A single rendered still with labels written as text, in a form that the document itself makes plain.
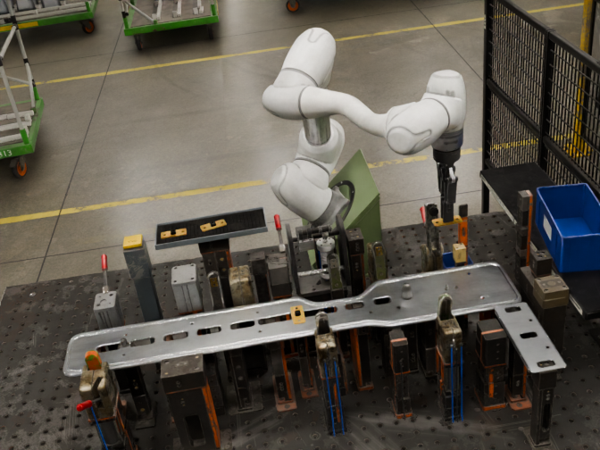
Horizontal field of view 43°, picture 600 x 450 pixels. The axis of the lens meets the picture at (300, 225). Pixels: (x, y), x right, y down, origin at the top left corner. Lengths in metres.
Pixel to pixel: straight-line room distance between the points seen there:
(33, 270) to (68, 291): 1.63
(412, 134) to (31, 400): 1.60
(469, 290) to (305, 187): 0.81
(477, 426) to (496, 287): 0.42
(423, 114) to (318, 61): 0.59
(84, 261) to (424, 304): 2.87
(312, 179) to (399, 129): 1.04
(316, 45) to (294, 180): 0.62
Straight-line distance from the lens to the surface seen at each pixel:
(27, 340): 3.04
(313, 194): 2.86
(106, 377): 2.18
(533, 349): 2.17
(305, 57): 2.39
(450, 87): 2.00
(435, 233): 2.43
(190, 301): 2.40
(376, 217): 2.81
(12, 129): 6.23
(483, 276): 2.43
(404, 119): 1.88
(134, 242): 2.52
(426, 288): 2.38
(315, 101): 2.27
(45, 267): 4.84
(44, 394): 2.77
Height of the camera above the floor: 2.43
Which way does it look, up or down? 31 degrees down
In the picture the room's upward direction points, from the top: 8 degrees counter-clockwise
